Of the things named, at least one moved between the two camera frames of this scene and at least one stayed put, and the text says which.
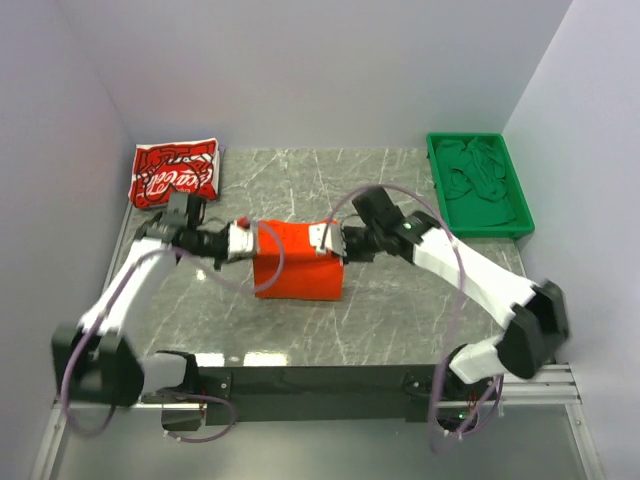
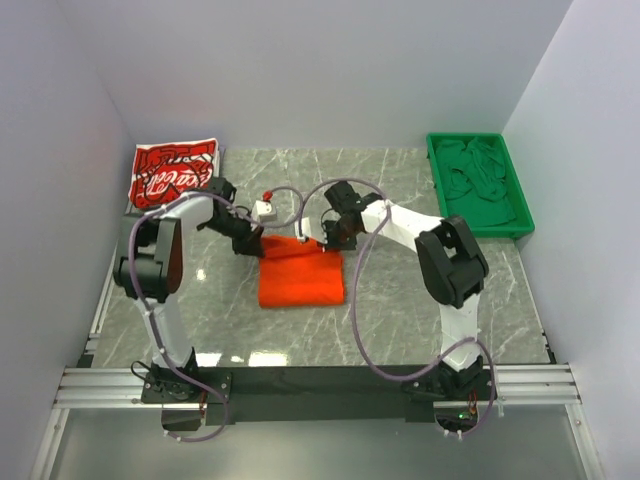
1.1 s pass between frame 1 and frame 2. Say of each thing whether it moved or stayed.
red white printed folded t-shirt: stayed
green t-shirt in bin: stayed
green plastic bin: stayed
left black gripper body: moved
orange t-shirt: moved
